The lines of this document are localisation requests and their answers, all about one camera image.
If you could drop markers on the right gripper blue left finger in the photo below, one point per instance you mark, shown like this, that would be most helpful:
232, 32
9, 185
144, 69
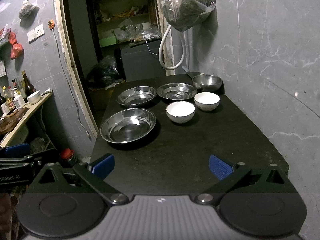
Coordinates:
93, 175

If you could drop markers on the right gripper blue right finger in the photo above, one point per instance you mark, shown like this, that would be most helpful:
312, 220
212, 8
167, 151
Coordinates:
230, 177

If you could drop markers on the large steel plate front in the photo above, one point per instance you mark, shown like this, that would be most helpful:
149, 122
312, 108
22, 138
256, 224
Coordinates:
128, 125

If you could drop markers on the white ceramic bowl back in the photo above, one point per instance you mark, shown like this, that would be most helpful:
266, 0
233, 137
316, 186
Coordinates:
207, 101

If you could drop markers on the white ceramic bowl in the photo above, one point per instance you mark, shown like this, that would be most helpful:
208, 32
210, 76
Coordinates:
180, 112
207, 101

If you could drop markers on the white ceramic bowl front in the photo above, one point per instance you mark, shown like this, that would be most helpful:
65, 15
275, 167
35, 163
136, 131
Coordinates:
180, 112

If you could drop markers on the deep steel bowl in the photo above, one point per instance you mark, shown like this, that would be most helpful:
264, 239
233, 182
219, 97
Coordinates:
206, 82

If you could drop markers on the wooden counter shelf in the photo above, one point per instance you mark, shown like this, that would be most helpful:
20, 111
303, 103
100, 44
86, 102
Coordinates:
8, 138

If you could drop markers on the red capped jar on floor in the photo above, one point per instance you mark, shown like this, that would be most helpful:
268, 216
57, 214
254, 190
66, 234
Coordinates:
69, 159

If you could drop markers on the white pump bottle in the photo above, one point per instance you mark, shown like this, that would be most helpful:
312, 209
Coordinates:
18, 99

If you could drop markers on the white bowl on counter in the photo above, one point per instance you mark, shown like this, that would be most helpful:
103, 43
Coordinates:
34, 97

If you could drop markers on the dark glass bottle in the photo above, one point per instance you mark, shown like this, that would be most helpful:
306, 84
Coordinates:
28, 87

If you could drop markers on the black garbage bag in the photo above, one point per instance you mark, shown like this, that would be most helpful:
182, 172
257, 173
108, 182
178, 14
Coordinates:
104, 74

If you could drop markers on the hanging plastic bag of greens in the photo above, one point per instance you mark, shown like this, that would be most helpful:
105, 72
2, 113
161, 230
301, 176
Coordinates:
184, 14

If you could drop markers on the cleaver with cream handle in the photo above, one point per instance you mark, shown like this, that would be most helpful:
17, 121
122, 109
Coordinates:
191, 74

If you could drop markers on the red plastic bag on wall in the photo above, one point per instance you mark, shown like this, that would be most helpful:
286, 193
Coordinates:
17, 48

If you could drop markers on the white wall switch plate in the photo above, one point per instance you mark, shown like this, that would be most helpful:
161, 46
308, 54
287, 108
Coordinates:
35, 33

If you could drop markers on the grey bag on wall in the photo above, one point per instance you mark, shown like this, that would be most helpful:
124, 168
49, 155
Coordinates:
27, 10

